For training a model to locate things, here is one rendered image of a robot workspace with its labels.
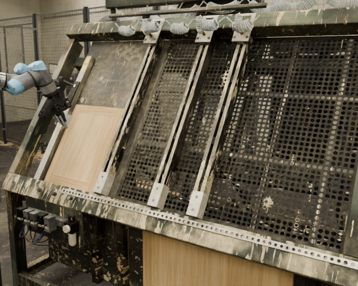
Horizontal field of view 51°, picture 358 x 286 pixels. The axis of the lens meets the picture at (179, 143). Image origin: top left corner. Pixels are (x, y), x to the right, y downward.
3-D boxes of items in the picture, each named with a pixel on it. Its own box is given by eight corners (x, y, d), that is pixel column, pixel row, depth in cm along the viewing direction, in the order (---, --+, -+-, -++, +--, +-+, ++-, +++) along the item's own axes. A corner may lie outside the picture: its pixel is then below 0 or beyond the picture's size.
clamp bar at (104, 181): (97, 194, 222) (70, 181, 202) (159, 29, 256) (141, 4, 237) (110, 197, 216) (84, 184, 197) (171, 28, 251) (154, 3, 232)
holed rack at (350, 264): (62, 193, 227) (61, 192, 227) (63, 188, 228) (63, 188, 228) (362, 271, 145) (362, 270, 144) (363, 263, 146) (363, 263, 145)
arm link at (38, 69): (23, 66, 178) (39, 58, 182) (34, 87, 184) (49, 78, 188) (29, 68, 173) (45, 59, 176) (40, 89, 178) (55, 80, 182)
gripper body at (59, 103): (73, 107, 193) (62, 86, 186) (59, 116, 188) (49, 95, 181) (63, 106, 197) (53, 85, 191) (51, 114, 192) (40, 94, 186)
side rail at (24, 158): (20, 177, 265) (8, 172, 256) (78, 47, 297) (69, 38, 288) (25, 178, 262) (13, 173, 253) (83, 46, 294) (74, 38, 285)
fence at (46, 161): (37, 180, 248) (33, 178, 245) (90, 58, 275) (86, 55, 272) (42, 181, 245) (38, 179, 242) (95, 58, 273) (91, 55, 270)
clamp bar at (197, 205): (188, 217, 191) (166, 204, 171) (244, 25, 225) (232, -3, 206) (205, 221, 186) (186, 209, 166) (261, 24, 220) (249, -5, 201)
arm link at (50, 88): (44, 87, 179) (34, 87, 184) (48, 96, 181) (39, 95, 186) (56, 80, 183) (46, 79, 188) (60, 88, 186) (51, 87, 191)
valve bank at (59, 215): (8, 238, 234) (5, 201, 229) (28, 229, 246) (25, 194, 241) (65, 259, 209) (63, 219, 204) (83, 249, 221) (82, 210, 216)
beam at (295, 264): (12, 193, 262) (0, 188, 253) (20, 177, 265) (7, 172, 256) (361, 293, 151) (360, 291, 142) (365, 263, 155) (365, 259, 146)
